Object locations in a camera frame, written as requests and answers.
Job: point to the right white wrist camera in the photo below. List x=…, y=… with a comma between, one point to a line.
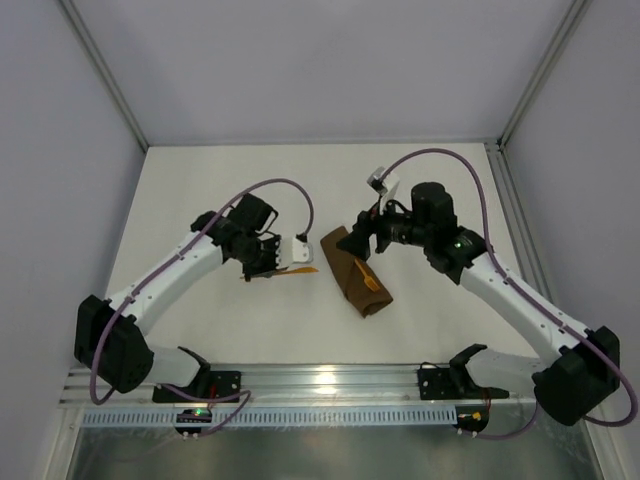
x=385, y=185

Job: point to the orange plastic fork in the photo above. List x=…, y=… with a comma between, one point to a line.
x=368, y=280

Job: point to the orange plastic knife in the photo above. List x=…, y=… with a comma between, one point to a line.
x=275, y=273

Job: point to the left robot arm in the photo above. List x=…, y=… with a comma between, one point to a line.
x=110, y=335

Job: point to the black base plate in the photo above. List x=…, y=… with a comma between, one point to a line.
x=218, y=385
x=444, y=382

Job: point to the slotted cable duct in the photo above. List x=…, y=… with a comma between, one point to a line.
x=279, y=417

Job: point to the brown cloth napkin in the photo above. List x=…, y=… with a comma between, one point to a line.
x=350, y=280

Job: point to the right corner aluminium post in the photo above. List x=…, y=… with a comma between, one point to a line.
x=553, y=51

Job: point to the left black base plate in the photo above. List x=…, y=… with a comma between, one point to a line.
x=218, y=385

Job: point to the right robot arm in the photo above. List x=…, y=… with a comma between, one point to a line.
x=568, y=376

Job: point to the black connector board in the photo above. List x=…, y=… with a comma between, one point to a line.
x=471, y=420
x=192, y=422

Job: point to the front aluminium rail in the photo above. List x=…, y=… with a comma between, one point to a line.
x=339, y=383

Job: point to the left black connector board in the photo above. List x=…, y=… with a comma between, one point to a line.
x=192, y=422

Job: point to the left corner aluminium post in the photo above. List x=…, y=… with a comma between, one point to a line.
x=102, y=70

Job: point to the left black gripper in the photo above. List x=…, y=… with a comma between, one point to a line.
x=267, y=255

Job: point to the corner aluminium post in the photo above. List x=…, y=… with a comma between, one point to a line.
x=102, y=70
x=553, y=51

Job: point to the aluminium rail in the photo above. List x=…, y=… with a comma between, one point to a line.
x=339, y=383
x=525, y=251

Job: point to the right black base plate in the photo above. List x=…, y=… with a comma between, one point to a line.
x=444, y=382

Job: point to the right black connector board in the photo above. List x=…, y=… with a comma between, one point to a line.
x=471, y=420

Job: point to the right side aluminium rail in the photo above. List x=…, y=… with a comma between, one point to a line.
x=525, y=251

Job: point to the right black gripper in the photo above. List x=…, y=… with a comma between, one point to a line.
x=372, y=232

